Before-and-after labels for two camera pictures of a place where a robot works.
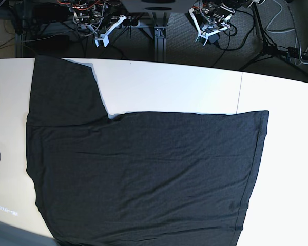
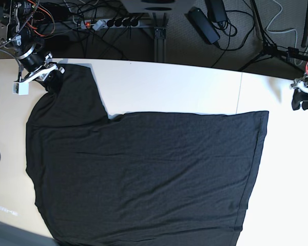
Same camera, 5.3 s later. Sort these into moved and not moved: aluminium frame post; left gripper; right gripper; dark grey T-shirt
Moved: right gripper; left gripper
Not moved: aluminium frame post; dark grey T-shirt
